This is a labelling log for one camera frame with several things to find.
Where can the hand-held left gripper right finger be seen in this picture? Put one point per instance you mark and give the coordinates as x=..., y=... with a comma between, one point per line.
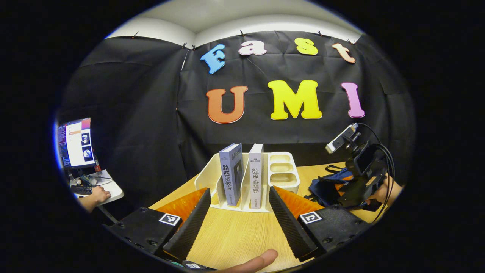
x=290, y=227

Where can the small white side table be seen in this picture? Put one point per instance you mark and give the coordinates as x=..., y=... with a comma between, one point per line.
x=113, y=191

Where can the grey-blue book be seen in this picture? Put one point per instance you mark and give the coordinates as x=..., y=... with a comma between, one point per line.
x=231, y=178

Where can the small red bottle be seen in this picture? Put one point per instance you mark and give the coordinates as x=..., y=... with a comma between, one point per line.
x=97, y=167

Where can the computer monitor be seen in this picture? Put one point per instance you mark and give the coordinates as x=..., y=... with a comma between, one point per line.
x=75, y=144

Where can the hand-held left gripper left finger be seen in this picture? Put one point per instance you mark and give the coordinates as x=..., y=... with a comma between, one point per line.
x=187, y=231

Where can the blue schoolbag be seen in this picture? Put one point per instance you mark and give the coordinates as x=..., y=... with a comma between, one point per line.
x=326, y=189

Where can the black keyboard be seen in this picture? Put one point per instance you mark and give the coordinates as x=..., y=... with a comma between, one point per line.
x=81, y=189

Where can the white bookshelf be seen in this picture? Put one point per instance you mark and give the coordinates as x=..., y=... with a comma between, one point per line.
x=282, y=178

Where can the white book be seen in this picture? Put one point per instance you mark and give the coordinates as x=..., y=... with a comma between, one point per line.
x=256, y=178

